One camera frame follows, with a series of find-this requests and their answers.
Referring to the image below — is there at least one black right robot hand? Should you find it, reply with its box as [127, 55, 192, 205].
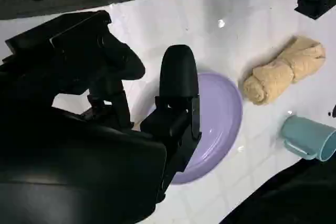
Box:
[0, 10, 203, 224]

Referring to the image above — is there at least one beige towel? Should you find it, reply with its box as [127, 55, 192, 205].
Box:
[241, 35, 327, 106]

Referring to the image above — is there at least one pale green mug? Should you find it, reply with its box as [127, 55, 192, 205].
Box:
[280, 115, 336, 162]

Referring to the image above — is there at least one lilac plate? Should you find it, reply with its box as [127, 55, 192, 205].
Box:
[141, 71, 244, 185]

